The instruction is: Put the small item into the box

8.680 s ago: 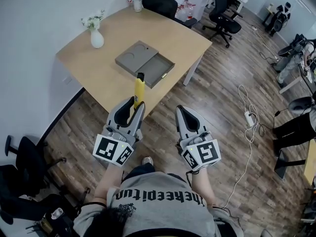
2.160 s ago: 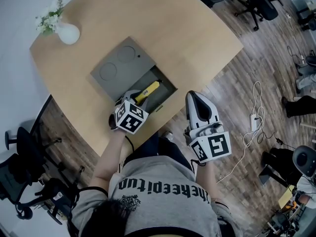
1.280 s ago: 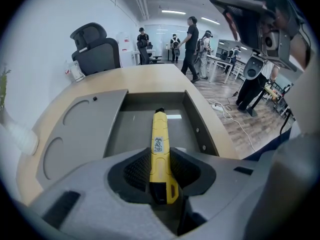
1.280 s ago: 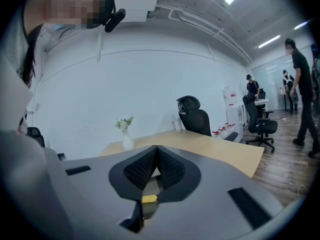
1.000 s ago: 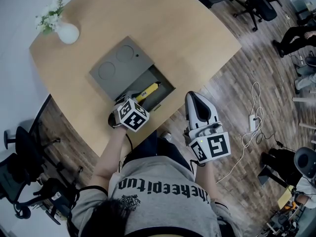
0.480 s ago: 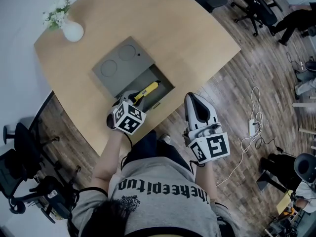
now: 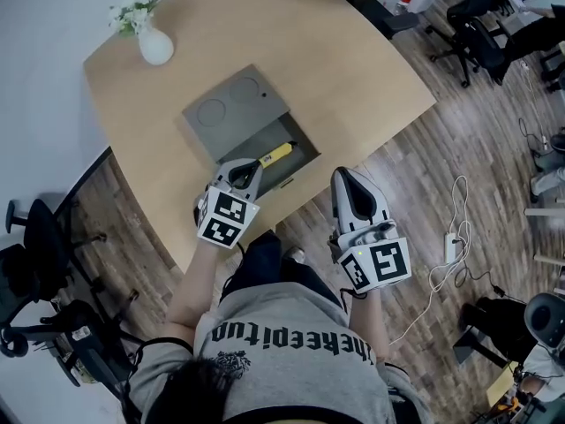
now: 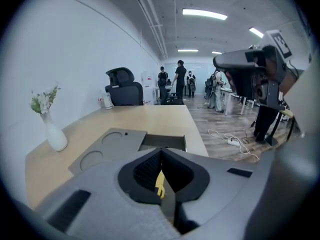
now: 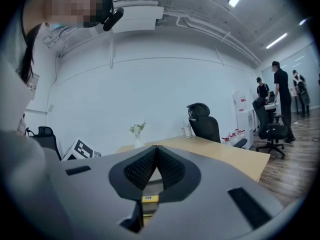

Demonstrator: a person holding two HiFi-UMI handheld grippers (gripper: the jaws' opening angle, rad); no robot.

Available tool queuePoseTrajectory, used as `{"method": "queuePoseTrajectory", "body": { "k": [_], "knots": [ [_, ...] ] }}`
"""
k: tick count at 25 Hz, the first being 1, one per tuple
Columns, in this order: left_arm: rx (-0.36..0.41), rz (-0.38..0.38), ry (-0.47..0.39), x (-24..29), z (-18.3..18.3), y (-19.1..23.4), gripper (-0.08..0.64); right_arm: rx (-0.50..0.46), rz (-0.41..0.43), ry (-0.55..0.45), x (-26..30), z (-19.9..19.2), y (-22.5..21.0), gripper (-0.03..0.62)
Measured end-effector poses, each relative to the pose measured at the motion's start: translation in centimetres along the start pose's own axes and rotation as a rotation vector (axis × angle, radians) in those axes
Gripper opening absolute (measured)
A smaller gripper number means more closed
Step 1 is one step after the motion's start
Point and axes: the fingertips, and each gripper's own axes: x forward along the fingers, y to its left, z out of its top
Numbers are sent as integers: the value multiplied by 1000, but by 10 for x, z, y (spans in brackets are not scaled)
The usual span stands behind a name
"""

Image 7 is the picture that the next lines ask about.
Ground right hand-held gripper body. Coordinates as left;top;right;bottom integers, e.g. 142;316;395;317
328;219;413;294

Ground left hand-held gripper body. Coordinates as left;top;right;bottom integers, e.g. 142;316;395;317
196;178;261;251

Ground yellow and black marker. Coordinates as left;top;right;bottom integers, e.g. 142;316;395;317
257;141;299;170

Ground grey drawer organiser box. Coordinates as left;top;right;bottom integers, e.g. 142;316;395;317
181;63;321;201

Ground person's right forearm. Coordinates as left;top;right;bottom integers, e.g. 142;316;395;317
346;289;392;362

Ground person's left forearm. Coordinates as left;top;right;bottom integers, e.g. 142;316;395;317
167;238;222;327

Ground person's dark trousers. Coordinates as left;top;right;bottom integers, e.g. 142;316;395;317
220;231;343;309

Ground black metal stand base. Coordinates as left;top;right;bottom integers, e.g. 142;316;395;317
452;326;509;368

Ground white vase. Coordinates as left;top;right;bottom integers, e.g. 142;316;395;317
138;26;176;66

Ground person's grey printed t-shirt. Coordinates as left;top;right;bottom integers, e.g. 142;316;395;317
127;280;436;424

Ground white flower bouquet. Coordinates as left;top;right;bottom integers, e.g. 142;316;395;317
108;0;162;39

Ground white cable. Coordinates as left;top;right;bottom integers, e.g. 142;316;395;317
388;174;473;346

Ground black cable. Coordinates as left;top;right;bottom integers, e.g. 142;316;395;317
454;254;527;302

